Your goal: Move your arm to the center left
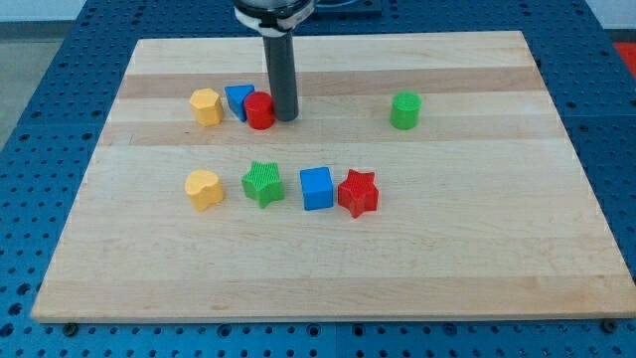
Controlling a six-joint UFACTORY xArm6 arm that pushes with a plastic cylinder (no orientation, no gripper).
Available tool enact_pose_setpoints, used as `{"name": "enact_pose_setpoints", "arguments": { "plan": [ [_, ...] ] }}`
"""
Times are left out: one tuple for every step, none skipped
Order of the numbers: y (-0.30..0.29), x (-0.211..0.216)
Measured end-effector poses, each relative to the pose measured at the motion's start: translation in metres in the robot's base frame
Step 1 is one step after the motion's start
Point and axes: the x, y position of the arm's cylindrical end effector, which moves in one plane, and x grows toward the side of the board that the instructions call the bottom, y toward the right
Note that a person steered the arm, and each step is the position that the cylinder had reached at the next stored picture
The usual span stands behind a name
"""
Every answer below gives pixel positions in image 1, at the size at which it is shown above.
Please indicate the robot arm flange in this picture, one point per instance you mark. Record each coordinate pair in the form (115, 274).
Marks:
(273, 18)

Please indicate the wooden board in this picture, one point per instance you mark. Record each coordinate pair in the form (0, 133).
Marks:
(484, 212)

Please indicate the yellow heart block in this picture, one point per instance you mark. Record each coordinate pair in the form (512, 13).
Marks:
(204, 188)

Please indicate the green cylinder block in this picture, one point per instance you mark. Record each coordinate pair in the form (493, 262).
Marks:
(406, 106)

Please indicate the green star block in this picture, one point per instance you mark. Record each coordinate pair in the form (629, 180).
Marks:
(262, 183)

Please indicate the blue cube block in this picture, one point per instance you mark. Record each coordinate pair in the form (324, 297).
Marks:
(317, 188)

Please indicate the red star block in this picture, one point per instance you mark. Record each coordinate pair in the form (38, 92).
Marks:
(358, 193)

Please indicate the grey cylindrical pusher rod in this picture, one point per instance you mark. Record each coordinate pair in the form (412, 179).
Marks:
(279, 56)

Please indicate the yellow hexagon block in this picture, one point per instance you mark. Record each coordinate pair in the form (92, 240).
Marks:
(207, 107)

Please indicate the red cylinder block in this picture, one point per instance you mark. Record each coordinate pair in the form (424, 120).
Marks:
(258, 107)

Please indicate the blue triangle block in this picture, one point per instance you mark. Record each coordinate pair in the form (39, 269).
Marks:
(235, 96)

